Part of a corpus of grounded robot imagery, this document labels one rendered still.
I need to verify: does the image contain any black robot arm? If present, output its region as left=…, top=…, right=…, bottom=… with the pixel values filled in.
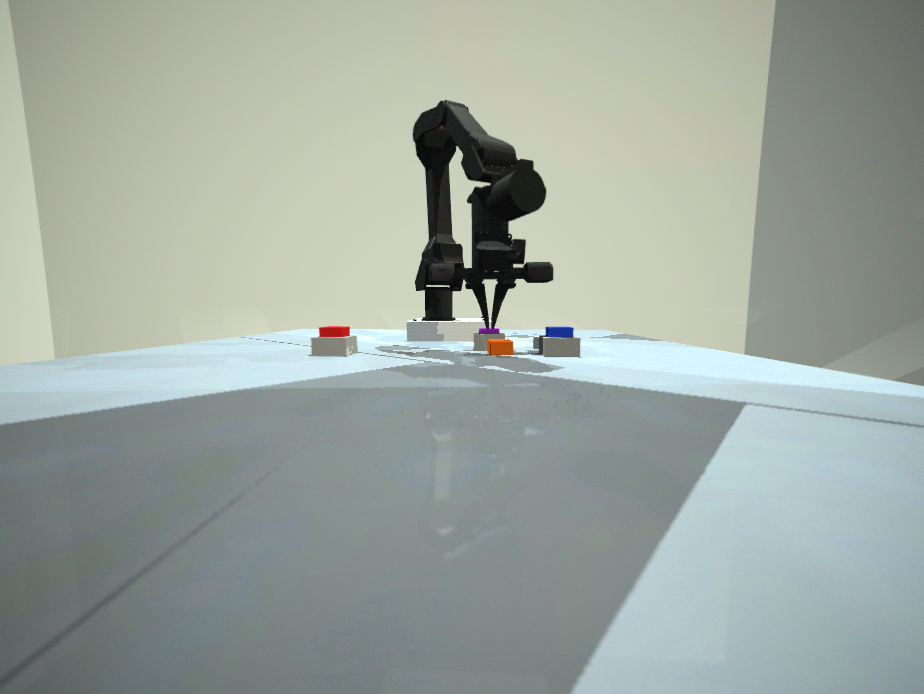
left=413, top=100, right=546, bottom=321

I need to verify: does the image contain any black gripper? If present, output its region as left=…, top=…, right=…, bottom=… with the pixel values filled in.
left=429, top=224, right=553, bottom=329

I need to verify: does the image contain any orange block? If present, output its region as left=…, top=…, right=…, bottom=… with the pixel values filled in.
left=487, top=339, right=514, bottom=355

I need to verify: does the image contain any red button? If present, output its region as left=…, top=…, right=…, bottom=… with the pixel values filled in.
left=311, top=327, right=358, bottom=357

